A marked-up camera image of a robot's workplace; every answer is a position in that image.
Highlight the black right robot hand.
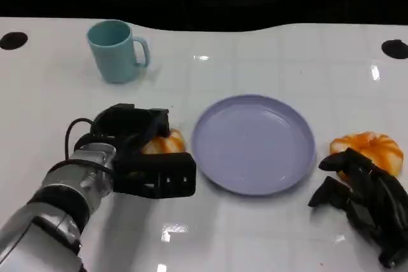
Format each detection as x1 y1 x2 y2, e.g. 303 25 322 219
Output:
307 147 408 269

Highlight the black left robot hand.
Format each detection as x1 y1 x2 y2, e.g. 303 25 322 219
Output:
90 103 171 161

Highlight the orange and white bread roll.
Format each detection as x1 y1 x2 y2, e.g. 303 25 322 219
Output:
142 128 187 155
329 131 404 180

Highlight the pale green mug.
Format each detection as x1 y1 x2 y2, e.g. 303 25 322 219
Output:
86 19 151 84

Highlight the lilac plate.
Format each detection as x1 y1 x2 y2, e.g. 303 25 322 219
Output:
191 94 317 196

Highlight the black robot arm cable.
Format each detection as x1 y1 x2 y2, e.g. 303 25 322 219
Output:
64 118 100 162

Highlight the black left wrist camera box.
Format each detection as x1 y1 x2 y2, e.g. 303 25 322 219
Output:
112 152 197 200

